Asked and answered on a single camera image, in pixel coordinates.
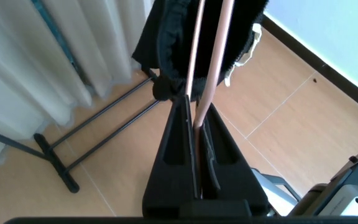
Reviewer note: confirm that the black shorts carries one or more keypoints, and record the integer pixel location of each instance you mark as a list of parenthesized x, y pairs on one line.
[(172, 46)]

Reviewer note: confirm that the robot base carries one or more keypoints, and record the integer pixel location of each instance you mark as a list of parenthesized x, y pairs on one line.
[(346, 199)]

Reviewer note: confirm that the black clothes rack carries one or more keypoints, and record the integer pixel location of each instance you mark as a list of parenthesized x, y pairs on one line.
[(57, 165)]

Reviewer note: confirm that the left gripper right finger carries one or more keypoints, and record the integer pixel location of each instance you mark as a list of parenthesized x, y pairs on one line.
[(235, 186)]

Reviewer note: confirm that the window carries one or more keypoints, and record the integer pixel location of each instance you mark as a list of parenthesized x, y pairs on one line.
[(57, 34)]

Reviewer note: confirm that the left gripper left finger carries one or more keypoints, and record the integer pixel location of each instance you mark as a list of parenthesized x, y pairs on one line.
[(166, 186)]

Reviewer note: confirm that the pink clothes hanger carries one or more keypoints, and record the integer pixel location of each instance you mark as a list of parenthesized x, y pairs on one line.
[(215, 62)]

